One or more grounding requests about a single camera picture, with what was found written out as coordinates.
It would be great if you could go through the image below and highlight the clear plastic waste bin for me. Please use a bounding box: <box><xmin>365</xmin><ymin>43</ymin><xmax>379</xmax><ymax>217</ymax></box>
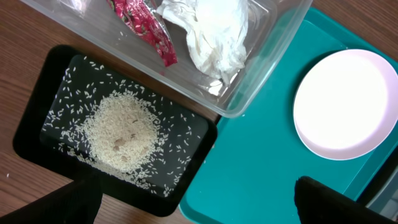
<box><xmin>28</xmin><ymin>0</ymin><xmax>312</xmax><ymax>118</ymax></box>

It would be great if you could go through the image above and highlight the white paper napkin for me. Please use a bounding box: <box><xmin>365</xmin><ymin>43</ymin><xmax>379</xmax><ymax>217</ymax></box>
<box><xmin>157</xmin><ymin>0</ymin><xmax>248</xmax><ymax>86</ymax></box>

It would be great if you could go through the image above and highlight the grey plastic dish rack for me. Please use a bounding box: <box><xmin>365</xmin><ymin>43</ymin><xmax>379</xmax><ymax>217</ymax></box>
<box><xmin>357</xmin><ymin>149</ymin><xmax>397</xmax><ymax>223</ymax></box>

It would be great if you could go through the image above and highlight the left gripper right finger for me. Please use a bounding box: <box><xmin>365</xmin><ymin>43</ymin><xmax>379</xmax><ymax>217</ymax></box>
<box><xmin>294</xmin><ymin>176</ymin><xmax>395</xmax><ymax>224</ymax></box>

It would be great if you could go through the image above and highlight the red foil wrapper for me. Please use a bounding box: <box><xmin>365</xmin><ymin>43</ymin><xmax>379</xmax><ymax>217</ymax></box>
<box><xmin>107</xmin><ymin>0</ymin><xmax>178</xmax><ymax>67</ymax></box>

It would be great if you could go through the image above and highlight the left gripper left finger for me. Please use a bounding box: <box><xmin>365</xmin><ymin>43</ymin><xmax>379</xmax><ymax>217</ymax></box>
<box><xmin>1</xmin><ymin>175</ymin><xmax>103</xmax><ymax>224</ymax></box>

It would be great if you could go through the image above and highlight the teal plastic serving tray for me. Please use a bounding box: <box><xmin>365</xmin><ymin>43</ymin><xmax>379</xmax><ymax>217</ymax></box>
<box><xmin>179</xmin><ymin>8</ymin><xmax>397</xmax><ymax>223</ymax></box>

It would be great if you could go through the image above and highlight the black plastic tray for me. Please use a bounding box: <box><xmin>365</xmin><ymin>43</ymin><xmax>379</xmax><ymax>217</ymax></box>
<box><xmin>13</xmin><ymin>45</ymin><xmax>217</xmax><ymax>217</ymax></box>

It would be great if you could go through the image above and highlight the white rice pile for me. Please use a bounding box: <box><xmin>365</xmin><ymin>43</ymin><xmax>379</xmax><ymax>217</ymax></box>
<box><xmin>40</xmin><ymin>55</ymin><xmax>209</xmax><ymax>197</ymax></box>

